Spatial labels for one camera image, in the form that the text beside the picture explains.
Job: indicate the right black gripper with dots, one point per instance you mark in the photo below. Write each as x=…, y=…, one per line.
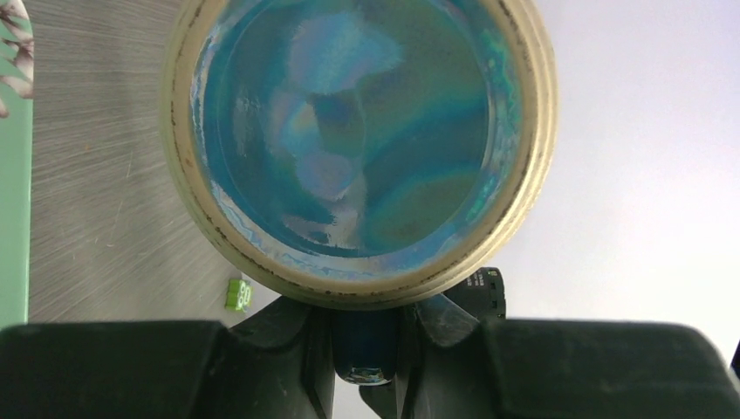
x=481, y=294

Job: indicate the green floral tray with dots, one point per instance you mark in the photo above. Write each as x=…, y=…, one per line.
x=17, y=91

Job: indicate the blue mug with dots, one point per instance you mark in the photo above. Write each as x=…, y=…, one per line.
x=359, y=155

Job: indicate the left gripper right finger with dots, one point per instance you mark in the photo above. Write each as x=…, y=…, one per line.
x=452, y=365

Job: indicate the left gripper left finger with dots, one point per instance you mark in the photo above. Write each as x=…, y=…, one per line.
x=275, y=364

